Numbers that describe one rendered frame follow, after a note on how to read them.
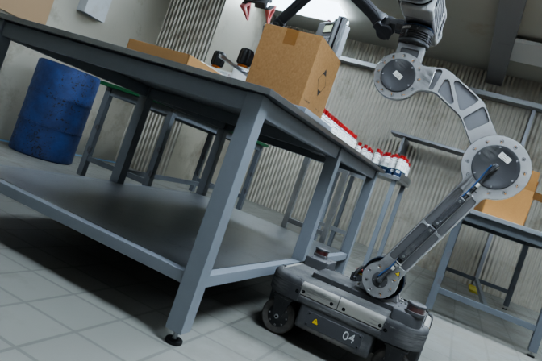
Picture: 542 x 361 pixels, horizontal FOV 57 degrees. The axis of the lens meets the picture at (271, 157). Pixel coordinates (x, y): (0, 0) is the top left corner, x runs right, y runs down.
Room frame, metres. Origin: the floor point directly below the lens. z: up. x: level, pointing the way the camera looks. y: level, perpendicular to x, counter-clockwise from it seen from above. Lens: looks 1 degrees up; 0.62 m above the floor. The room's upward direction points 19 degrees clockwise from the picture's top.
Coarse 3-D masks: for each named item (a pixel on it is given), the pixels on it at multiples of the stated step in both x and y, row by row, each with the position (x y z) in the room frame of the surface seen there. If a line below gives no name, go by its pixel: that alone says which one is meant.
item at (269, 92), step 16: (0, 16) 1.96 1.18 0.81; (48, 32) 1.89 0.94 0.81; (64, 32) 1.82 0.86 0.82; (112, 48) 1.72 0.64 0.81; (128, 48) 1.70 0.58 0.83; (160, 64) 1.68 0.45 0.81; (176, 64) 1.62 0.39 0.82; (208, 80) 1.63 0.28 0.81; (224, 80) 1.54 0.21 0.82; (240, 80) 1.52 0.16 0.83; (192, 96) 2.52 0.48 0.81; (272, 96) 1.50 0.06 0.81; (288, 112) 1.76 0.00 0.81; (320, 128) 1.97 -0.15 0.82; (336, 144) 2.40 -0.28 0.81; (368, 160) 2.87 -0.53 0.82
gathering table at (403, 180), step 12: (336, 180) 4.68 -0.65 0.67; (396, 180) 4.46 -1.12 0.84; (408, 180) 4.91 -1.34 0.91; (348, 192) 5.23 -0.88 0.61; (384, 204) 4.47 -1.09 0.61; (396, 204) 5.03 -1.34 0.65; (324, 216) 4.69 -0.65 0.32; (336, 216) 5.24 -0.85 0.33; (384, 216) 4.47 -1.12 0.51; (372, 240) 4.47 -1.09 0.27; (384, 240) 5.03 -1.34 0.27
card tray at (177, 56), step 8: (136, 40) 1.73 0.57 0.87; (136, 48) 1.72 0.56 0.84; (144, 48) 1.71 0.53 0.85; (152, 48) 1.70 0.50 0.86; (160, 48) 1.69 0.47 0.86; (168, 48) 1.67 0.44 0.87; (160, 56) 1.68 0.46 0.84; (168, 56) 1.67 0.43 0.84; (176, 56) 1.66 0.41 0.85; (184, 56) 1.65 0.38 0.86; (192, 56) 1.65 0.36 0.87; (192, 64) 1.67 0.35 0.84; (200, 64) 1.71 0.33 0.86; (216, 72) 1.81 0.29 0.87
